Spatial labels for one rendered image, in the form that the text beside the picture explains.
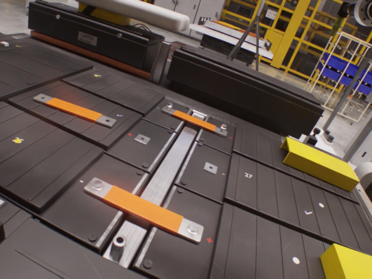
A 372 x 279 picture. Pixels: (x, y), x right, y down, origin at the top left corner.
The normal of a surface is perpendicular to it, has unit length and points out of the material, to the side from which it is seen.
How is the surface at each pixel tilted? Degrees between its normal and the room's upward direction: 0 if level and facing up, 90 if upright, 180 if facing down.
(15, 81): 0
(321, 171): 90
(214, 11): 90
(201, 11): 90
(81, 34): 90
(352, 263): 0
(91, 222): 0
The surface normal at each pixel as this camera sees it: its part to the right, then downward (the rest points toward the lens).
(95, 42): -0.27, 0.42
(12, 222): 0.29, -0.82
